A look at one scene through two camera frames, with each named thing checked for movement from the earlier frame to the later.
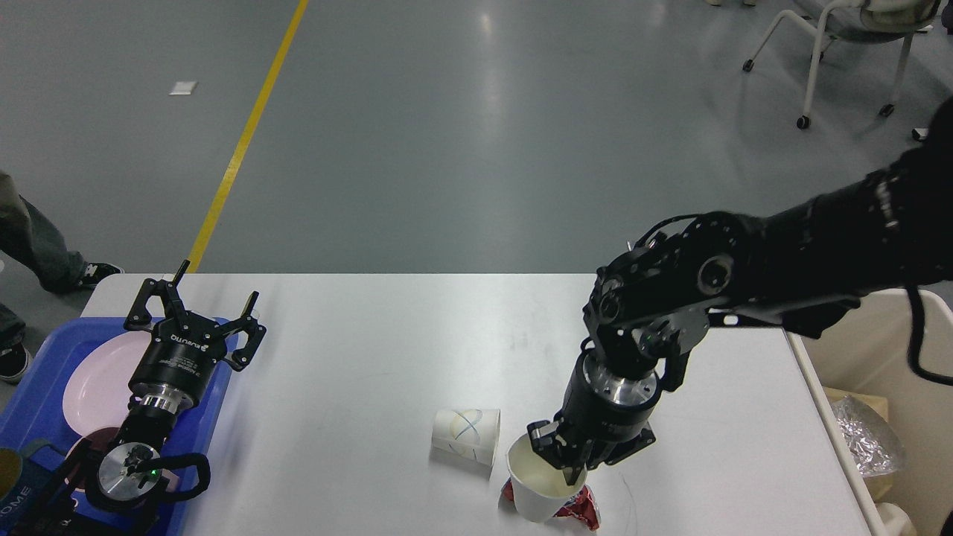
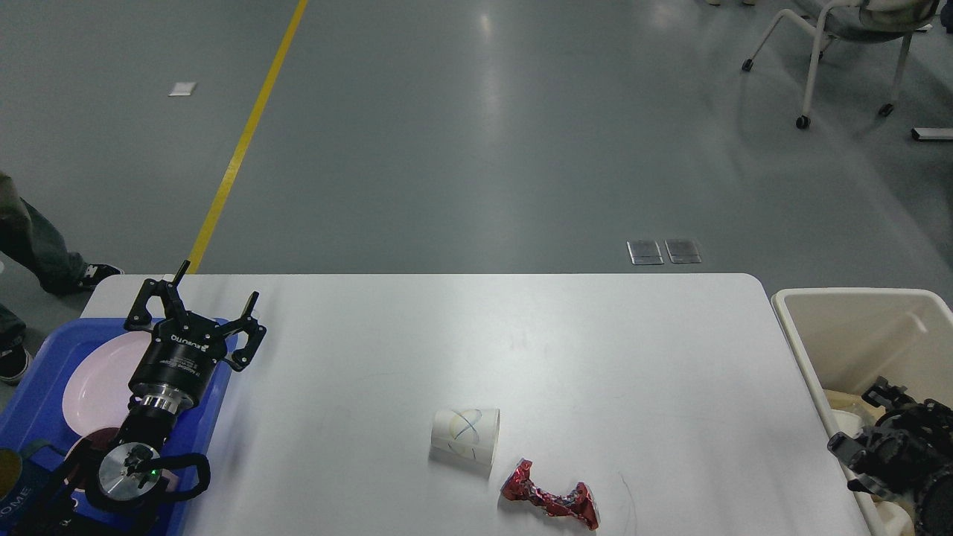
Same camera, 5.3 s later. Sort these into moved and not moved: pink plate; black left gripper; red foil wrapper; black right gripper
Moved: black right gripper
Not moved: black left gripper; red foil wrapper; pink plate
